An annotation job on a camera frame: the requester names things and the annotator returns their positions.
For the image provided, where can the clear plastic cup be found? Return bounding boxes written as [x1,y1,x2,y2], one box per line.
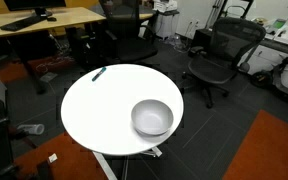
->
[16,123,46,136]

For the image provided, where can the white floor cables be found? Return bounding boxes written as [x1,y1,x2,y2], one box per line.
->
[172,31,193,54]

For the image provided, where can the white drawer cabinet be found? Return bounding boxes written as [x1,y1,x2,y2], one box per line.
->
[155,11,181,40]

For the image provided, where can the black stand leg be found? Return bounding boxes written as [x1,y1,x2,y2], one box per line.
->
[33,159,56,180]

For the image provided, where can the small white floor tag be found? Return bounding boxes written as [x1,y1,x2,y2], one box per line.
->
[47,153,59,164]

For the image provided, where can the black computer monitor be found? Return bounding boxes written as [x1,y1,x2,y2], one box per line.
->
[3,0,67,18]

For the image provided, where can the black mesh office chair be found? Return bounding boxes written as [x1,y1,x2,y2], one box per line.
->
[182,17,267,109]

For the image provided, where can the white table base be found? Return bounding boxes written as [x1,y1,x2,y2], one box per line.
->
[92,146,164,180]

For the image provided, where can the green marker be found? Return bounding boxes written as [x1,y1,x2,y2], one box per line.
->
[91,66,108,83]

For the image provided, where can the black padded office chair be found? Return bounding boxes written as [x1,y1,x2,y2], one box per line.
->
[97,0,160,66]

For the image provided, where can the white printer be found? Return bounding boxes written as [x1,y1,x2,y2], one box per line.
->
[153,0,179,14]

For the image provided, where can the black electric scooter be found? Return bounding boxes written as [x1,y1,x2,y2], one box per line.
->
[248,49,288,103]

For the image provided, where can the grey floor plate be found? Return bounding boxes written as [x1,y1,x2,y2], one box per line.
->
[38,71,59,84]

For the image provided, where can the metal tripod stand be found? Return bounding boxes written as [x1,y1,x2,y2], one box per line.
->
[205,0,230,29]

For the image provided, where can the grey bowl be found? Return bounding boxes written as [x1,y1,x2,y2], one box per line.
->
[130,98,175,137]

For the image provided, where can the green desk item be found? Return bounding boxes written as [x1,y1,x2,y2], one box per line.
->
[272,18,287,29]

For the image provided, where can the light wooden desk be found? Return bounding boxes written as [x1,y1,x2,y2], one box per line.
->
[0,6,107,95]

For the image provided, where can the black box case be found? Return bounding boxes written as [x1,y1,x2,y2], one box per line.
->
[193,28,216,51]

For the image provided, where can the black keyboard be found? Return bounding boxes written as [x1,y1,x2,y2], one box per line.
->
[0,14,48,33]

